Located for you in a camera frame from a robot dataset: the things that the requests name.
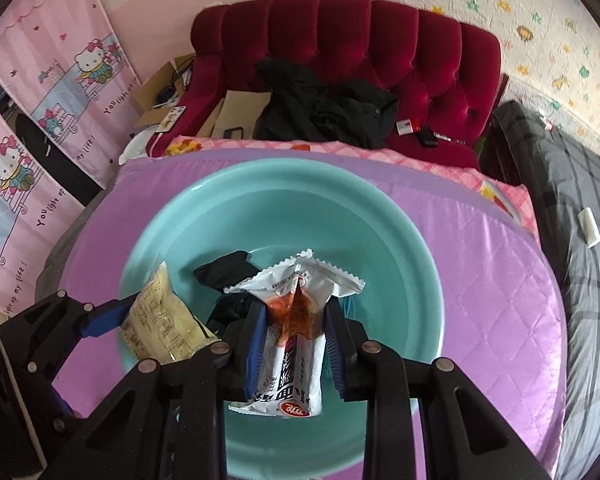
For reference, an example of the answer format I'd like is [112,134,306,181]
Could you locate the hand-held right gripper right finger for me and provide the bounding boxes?
[325,300,553,480]

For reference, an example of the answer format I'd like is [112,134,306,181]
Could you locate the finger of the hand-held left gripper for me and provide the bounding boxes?
[0,289,137,377]
[27,374,87,437]

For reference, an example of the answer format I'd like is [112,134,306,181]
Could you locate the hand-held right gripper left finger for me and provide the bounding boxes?
[45,302,271,480]

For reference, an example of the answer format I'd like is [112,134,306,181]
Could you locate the black patterned cloth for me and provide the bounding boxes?
[206,294,254,342]

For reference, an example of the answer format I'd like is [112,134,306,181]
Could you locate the yellow seasoning packet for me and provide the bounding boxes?
[119,260,221,365]

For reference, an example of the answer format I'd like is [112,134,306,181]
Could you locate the white orange snack packet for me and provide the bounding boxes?
[223,249,366,418]

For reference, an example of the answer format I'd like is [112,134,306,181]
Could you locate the black cloth bundle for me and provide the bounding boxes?
[194,250,263,293]

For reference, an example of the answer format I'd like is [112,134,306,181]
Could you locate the teal plastic basin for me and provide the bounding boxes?
[117,157,443,480]

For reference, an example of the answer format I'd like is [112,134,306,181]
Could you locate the pink cartoon curtain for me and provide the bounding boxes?
[0,85,88,318]
[0,0,141,206]

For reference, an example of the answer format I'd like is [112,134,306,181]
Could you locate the purple quilted mat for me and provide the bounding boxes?
[50,147,568,480]

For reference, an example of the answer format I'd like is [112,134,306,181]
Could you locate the white paper sheet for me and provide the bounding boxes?
[119,129,162,165]

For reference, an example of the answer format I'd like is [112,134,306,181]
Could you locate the small printed card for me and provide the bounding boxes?
[157,105,187,132]

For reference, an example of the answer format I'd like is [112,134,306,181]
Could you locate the open cardboard box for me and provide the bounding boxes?
[132,52,198,128]

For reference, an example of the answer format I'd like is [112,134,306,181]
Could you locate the flat cardboard piece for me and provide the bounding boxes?
[196,90,272,140]

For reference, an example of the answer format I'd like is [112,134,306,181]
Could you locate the black clothes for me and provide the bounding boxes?
[254,56,400,150]

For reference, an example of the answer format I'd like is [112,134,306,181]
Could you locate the bed with grey plaid sheet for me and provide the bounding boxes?
[490,100,600,480]

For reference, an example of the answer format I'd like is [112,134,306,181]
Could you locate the red tufted sofa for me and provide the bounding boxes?
[147,0,503,171]

